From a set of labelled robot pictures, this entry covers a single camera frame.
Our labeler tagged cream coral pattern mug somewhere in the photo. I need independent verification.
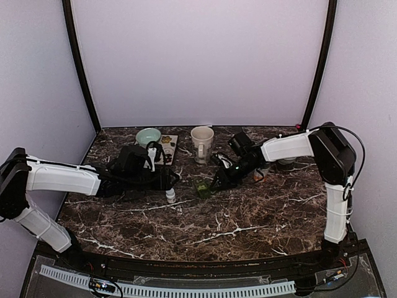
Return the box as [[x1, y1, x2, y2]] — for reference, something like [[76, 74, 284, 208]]
[[190, 126, 215, 164]]

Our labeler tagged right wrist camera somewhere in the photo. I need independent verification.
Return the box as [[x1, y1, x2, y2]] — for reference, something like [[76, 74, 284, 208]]
[[210, 153, 233, 169]]

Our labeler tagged left black frame post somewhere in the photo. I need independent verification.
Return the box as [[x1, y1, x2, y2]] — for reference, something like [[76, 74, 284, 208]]
[[61, 0, 102, 133]]

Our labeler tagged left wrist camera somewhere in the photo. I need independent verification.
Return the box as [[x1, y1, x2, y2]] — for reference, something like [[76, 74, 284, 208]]
[[146, 141, 163, 172]]

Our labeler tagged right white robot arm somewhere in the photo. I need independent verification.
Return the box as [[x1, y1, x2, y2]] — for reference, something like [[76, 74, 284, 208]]
[[210, 122, 364, 244]]

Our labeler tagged right black frame post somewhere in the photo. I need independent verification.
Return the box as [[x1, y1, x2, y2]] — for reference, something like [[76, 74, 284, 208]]
[[300, 0, 338, 130]]

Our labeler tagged right light green bowl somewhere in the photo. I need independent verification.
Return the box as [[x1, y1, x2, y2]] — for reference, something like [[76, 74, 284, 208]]
[[277, 158, 296, 165]]

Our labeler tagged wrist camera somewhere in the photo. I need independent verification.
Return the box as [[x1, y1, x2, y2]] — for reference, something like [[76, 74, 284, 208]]
[[146, 141, 163, 172], [210, 153, 233, 169]]

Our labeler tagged small white pill bottle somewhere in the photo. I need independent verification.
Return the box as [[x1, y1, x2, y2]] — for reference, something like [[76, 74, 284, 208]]
[[166, 188, 176, 204]]

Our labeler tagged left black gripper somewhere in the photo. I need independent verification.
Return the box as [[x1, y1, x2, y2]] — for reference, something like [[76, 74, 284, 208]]
[[124, 168, 179, 191]]

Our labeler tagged floral square plate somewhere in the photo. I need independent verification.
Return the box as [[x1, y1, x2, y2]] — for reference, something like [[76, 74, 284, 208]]
[[158, 135, 178, 165]]

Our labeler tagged black frame post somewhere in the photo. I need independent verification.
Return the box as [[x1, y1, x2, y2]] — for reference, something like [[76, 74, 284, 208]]
[[61, 0, 102, 133], [300, 0, 338, 130]]

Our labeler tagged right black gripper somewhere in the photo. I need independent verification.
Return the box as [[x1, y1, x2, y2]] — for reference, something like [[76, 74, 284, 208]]
[[210, 157, 259, 191]]

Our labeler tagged left light green bowl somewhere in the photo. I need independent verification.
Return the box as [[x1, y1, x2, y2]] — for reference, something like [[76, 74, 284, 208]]
[[135, 128, 162, 148]]

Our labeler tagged light green bowl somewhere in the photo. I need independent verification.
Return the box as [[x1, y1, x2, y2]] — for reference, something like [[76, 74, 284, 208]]
[[135, 128, 162, 148], [277, 158, 296, 165]]

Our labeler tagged orange pill bottle grey cap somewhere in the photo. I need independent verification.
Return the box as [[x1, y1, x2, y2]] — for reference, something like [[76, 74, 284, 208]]
[[253, 168, 270, 183]]

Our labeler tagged white slotted cable duct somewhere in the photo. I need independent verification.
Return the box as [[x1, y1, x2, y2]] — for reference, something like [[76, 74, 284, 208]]
[[38, 265, 296, 297]]

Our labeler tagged black front table rail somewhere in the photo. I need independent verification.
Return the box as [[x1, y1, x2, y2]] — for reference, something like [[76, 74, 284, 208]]
[[56, 251, 352, 279]]

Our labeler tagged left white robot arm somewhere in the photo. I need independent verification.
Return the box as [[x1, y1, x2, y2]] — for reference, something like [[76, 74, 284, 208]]
[[1, 145, 180, 271]]

